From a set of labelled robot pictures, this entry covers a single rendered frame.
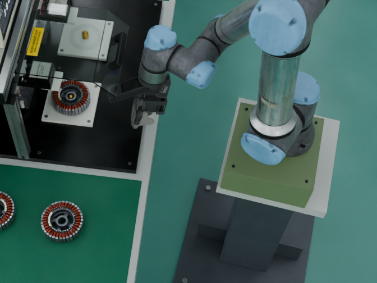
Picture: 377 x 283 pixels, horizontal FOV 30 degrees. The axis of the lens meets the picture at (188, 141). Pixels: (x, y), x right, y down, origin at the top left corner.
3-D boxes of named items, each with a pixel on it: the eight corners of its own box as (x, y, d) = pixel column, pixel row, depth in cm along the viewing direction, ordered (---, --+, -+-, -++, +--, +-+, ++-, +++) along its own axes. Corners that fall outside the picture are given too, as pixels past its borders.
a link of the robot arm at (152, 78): (142, 73, 181) (139, 51, 186) (139, 86, 184) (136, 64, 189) (170, 75, 183) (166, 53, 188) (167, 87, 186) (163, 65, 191)
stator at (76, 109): (91, 85, 212) (90, 78, 209) (90, 117, 206) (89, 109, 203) (53, 85, 211) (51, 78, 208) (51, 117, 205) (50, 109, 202)
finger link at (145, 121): (151, 136, 202) (157, 114, 195) (130, 135, 201) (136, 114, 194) (150, 128, 204) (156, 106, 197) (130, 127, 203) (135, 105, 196)
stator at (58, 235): (84, 206, 195) (83, 200, 192) (82, 243, 190) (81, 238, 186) (44, 205, 195) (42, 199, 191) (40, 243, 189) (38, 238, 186)
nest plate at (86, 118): (100, 85, 214) (100, 83, 213) (92, 127, 206) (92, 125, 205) (51, 80, 214) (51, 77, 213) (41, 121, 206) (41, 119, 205)
